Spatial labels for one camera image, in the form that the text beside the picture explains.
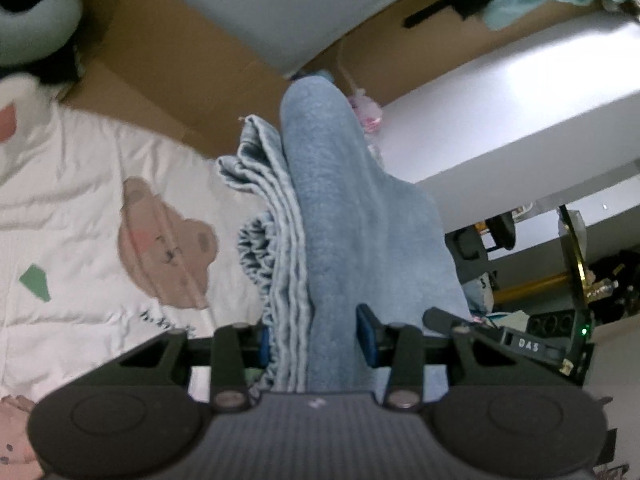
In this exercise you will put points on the printed plastic bag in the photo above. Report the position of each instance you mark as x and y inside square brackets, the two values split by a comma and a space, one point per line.
[367, 110]

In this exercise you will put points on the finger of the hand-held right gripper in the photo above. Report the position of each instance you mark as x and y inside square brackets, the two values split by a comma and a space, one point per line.
[440, 317]

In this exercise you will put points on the blue denim pants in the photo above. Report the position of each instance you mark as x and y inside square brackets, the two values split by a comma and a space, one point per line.
[350, 210]

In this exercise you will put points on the gold metal rack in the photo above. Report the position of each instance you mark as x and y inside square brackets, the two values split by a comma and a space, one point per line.
[570, 240]

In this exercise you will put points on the white printed bedsheet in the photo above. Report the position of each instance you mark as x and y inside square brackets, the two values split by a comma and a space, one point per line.
[75, 185]

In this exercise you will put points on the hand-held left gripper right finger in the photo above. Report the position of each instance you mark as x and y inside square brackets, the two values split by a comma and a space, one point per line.
[367, 340]

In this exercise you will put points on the black power strip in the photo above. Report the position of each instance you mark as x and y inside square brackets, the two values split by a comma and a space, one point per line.
[550, 324]

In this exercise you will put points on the black office chair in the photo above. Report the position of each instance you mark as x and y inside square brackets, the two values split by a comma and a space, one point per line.
[500, 232]

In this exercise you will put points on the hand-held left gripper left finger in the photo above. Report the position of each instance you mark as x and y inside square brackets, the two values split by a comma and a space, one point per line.
[265, 345]

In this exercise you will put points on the flat cardboard sheet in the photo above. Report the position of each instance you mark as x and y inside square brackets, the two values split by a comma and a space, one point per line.
[150, 50]

